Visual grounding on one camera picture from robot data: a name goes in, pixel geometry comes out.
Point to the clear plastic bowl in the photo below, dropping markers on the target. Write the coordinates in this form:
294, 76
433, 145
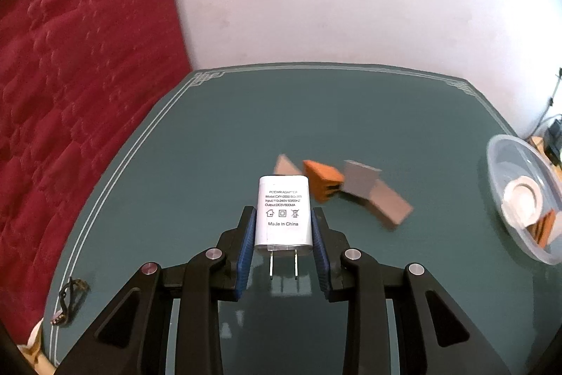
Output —
522, 164

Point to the red quilted blanket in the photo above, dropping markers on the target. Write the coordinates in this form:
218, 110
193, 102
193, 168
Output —
79, 94

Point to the white power adapter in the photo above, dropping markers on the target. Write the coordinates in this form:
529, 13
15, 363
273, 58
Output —
283, 212

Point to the beige wooden object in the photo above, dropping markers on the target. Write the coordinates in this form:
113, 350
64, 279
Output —
37, 340

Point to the white round plastic dish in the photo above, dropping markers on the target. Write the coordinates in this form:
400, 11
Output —
520, 201

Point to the dark brown wood block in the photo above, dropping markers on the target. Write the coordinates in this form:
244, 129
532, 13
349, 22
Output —
287, 165

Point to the orange striped wedge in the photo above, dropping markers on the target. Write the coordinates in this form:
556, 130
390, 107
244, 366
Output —
543, 231
322, 179

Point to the grey cardboard piece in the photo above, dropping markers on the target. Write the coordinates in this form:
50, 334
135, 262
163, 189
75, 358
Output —
360, 179

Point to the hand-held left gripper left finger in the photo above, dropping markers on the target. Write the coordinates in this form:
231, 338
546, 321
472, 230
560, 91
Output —
246, 260

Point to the wooden side desk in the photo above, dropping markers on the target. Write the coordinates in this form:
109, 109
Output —
538, 146

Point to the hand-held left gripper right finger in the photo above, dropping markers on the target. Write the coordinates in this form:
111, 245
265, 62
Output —
319, 265

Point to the black charger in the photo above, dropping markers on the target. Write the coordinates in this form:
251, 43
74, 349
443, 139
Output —
554, 137

